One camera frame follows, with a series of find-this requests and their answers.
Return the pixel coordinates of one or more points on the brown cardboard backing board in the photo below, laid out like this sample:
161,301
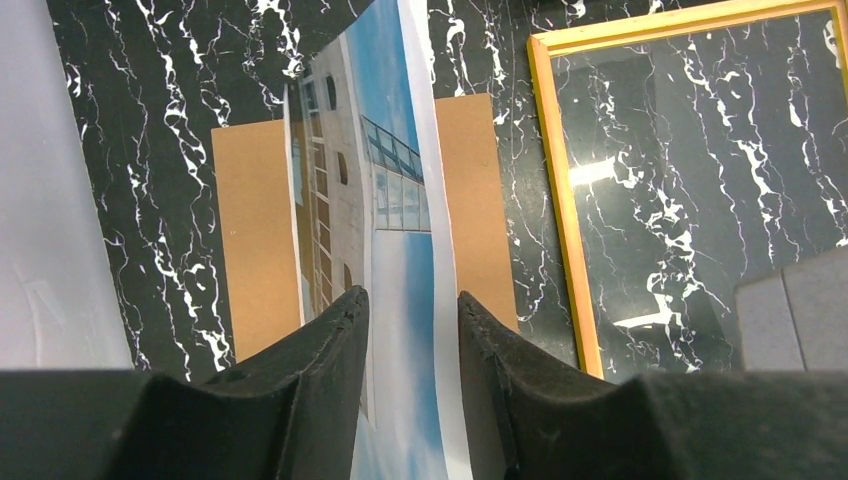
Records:
259,229

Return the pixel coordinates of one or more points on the building photo print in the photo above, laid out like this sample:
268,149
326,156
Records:
369,200

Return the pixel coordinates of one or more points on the clear acrylic sheet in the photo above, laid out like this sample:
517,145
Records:
696,185

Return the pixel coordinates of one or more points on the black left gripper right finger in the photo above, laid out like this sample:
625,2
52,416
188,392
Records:
529,415

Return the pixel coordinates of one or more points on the yellow wooden picture frame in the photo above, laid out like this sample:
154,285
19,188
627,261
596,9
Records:
563,199

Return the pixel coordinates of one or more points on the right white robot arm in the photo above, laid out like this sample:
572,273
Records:
795,319

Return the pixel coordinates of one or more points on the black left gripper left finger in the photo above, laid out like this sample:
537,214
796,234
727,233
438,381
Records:
288,412

